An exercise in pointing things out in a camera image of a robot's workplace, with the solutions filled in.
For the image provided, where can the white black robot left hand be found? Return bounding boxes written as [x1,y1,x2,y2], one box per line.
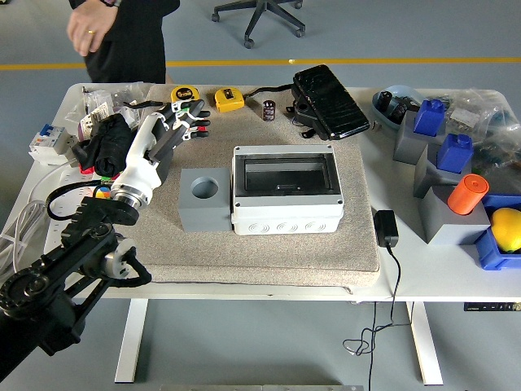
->
[110,99,212,201]

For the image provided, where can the person's left hand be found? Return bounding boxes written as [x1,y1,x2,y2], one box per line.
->
[66,2,120,58]

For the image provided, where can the smoky transparent box lid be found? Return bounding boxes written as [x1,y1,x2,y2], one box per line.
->
[234,145,343,204]

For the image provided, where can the grey plastic junction box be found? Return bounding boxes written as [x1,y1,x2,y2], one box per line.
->
[230,144,345,236]

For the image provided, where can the orange cylinder battery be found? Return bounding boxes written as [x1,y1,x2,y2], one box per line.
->
[446,174,489,216]

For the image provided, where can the black cloth bundle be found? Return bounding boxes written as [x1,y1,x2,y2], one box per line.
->
[72,112,139,178]

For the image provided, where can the person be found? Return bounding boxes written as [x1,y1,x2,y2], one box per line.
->
[68,0,181,85]

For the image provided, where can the clear plastic bags pile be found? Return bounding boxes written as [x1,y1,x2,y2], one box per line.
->
[64,81,146,135]

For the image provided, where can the round yellow black tape measure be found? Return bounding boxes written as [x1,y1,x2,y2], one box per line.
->
[169,85,201,106]

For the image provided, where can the grey block with round hole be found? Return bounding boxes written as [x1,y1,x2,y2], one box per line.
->
[177,166,234,234]

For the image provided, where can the white power strip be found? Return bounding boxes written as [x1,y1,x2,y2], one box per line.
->
[42,160,119,261]

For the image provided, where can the white blue circuit breaker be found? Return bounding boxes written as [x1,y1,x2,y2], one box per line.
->
[27,123,67,166]

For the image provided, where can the square yellow tape measure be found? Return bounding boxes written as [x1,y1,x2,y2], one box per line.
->
[214,87,245,114]

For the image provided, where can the grey-brown table mat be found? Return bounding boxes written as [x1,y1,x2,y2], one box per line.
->
[116,84,382,288]

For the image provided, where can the black office chair base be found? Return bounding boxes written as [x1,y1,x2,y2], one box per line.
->
[210,0,306,50]

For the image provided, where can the white table leg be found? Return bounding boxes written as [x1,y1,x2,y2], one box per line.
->
[405,301,444,386]
[114,299,148,384]

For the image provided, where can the black foot pedal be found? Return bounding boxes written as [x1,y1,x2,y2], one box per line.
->
[291,64,370,141]

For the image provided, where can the black power adapter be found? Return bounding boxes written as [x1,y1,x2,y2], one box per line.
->
[373,209,400,248]

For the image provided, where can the pale blue bowl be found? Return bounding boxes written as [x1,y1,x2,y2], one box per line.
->
[371,84,427,131]

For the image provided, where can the grey block holder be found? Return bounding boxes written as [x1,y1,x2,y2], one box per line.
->
[413,143,473,200]
[392,109,447,166]
[418,185,492,245]

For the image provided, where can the blue plastic block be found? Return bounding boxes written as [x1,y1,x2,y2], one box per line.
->
[436,133,474,174]
[412,99,448,136]

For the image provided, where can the clear bags of parts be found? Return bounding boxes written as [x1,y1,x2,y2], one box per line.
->
[422,88,521,184]

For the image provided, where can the blue plastic bin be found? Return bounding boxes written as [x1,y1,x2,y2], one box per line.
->
[472,193,521,270]

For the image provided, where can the yellow lemon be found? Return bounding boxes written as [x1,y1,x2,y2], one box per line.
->
[489,206,521,253]

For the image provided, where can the black desk control panel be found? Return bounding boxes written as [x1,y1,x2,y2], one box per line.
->
[462,301,521,313]

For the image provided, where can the black tape measure strap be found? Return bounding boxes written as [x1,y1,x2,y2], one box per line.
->
[121,99,164,110]

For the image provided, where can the white cable bundle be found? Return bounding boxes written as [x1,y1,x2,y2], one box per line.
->
[0,160,78,282]

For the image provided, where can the black pedal cable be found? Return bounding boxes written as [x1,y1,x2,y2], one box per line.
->
[245,83,295,101]

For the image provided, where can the black adapter cord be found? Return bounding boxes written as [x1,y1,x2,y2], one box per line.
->
[342,244,414,391]

